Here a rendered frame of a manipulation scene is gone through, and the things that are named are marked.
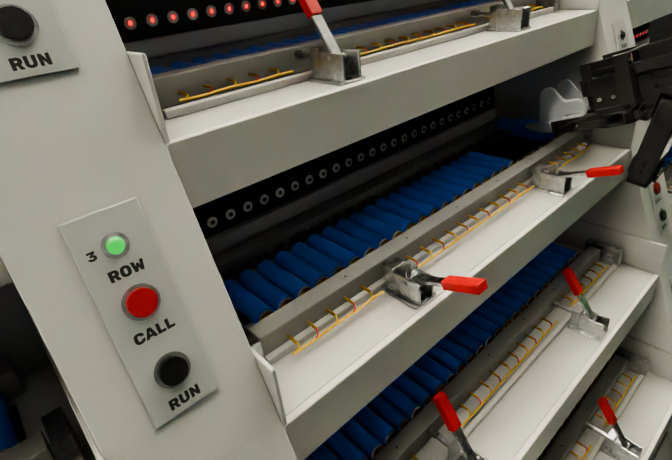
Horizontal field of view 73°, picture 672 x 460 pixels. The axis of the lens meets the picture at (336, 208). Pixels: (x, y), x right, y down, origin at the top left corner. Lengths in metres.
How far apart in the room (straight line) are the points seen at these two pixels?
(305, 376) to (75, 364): 0.16
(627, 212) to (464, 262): 0.39
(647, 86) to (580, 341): 0.32
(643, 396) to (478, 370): 0.37
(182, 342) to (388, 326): 0.17
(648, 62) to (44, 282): 0.61
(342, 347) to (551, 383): 0.31
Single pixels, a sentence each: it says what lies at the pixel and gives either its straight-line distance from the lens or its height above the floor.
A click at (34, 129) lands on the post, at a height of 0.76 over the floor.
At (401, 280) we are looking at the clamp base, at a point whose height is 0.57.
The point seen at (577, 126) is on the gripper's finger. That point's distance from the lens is 0.66.
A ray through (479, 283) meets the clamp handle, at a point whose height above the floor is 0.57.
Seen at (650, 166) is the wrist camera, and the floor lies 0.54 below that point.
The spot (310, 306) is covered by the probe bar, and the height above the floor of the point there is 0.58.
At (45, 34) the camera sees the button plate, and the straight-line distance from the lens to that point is 0.29.
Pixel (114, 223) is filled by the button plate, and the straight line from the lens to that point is 0.27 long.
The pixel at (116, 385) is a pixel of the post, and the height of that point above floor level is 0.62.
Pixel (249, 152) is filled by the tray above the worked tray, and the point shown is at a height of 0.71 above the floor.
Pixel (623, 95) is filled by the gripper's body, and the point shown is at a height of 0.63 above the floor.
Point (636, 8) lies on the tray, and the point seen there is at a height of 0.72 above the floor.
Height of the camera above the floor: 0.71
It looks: 10 degrees down
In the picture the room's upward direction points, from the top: 20 degrees counter-clockwise
